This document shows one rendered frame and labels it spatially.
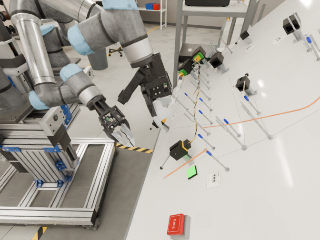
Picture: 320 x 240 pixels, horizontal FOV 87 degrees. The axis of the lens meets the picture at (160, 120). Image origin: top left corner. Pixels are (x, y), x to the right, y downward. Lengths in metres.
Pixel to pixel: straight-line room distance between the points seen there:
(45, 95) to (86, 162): 1.21
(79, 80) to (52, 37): 0.69
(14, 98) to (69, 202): 1.00
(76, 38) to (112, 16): 0.11
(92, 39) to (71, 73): 0.21
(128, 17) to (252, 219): 0.52
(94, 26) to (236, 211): 0.55
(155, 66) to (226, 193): 0.39
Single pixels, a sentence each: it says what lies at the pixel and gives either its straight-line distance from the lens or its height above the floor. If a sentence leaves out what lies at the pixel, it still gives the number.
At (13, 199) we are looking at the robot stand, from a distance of 1.96.
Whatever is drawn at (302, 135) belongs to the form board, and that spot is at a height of 1.33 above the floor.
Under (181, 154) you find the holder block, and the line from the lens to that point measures 0.62.
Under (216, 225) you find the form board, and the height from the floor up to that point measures 1.15.
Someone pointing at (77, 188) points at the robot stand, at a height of 0.21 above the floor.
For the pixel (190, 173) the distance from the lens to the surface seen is 0.62.
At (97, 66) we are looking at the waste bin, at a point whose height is 0.09.
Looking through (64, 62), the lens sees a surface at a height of 1.18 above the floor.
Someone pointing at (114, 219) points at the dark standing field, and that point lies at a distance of 1.75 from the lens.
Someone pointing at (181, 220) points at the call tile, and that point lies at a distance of 0.53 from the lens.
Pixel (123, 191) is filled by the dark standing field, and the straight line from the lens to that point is 1.84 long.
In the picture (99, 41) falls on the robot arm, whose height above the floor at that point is 1.49.
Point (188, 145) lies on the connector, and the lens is 0.60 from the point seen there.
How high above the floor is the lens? 1.62
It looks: 41 degrees down
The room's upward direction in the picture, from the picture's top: straight up
